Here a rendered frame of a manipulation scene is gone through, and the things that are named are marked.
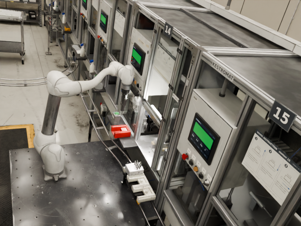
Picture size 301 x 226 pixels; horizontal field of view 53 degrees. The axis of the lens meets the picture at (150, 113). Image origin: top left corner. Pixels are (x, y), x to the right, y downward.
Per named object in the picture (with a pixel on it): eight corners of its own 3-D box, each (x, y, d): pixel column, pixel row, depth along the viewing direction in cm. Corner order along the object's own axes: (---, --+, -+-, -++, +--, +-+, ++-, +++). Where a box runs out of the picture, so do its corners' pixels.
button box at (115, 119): (110, 121, 297) (112, 111, 291) (118, 121, 300) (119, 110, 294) (113, 126, 291) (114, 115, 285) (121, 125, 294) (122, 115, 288)
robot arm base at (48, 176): (45, 184, 243) (45, 180, 240) (41, 166, 260) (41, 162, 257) (67, 181, 251) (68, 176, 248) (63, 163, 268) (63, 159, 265)
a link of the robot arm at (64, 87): (81, 83, 225) (72, 75, 234) (58, 88, 215) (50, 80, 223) (81, 97, 233) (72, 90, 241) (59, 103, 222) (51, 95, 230)
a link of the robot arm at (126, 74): (135, 84, 264) (126, 77, 271) (138, 67, 256) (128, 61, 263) (125, 86, 257) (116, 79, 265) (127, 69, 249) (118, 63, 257)
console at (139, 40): (122, 74, 287) (130, 26, 264) (150, 74, 299) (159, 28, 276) (138, 96, 255) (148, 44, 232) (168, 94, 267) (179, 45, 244)
